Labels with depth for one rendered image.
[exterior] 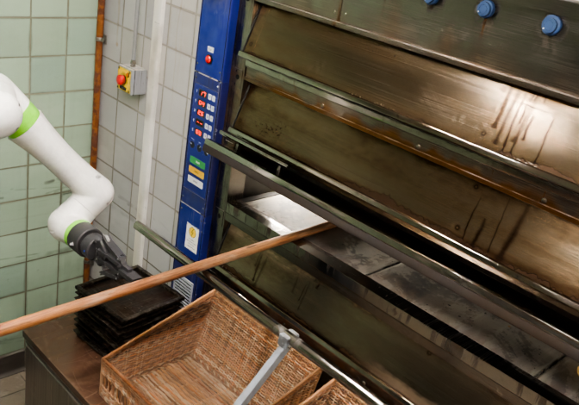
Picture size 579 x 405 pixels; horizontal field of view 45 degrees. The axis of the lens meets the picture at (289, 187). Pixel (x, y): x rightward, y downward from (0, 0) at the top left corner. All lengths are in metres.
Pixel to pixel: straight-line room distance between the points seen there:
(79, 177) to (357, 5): 0.95
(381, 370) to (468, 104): 0.84
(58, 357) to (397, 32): 1.64
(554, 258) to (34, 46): 2.08
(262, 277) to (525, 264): 1.00
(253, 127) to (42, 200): 1.21
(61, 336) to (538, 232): 1.78
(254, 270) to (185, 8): 0.96
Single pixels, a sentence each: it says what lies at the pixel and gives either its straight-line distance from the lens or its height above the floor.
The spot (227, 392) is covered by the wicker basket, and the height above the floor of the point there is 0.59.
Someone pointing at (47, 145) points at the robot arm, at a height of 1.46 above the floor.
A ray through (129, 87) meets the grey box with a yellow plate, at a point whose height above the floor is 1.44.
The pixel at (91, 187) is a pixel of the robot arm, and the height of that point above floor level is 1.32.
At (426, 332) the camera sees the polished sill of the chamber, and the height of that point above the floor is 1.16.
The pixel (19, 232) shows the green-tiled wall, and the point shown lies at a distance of 3.25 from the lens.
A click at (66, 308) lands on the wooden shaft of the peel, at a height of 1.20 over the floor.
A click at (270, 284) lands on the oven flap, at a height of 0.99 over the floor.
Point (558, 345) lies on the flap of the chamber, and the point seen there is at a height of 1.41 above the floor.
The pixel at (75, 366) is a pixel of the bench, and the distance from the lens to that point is 2.68.
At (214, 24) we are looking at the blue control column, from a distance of 2.44.
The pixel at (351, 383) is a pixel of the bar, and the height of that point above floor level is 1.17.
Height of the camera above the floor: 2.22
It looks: 22 degrees down
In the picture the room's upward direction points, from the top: 10 degrees clockwise
